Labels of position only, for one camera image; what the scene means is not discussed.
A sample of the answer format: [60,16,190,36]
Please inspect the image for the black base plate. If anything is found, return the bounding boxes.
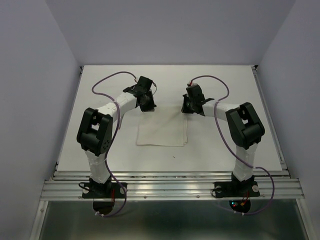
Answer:
[211,181,260,199]
[78,181,125,199]

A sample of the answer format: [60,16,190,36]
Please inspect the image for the white cloth napkin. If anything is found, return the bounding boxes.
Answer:
[136,105,188,147]

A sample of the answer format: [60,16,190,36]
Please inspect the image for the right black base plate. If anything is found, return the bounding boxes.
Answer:
[211,181,260,199]

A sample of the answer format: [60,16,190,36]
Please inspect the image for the aluminium front rail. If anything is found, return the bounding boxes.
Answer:
[40,169,305,201]

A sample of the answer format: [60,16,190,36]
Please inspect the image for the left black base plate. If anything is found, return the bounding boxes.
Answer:
[78,181,125,199]

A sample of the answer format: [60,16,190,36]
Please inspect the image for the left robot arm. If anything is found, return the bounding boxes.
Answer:
[76,76,156,199]

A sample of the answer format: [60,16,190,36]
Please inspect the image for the aluminium right side rail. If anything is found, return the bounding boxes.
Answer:
[250,65,291,178]

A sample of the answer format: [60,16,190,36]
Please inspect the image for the aluminium rail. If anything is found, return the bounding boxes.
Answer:
[250,65,291,178]
[40,169,305,201]

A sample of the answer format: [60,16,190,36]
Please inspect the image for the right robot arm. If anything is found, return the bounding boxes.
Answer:
[181,83,265,199]

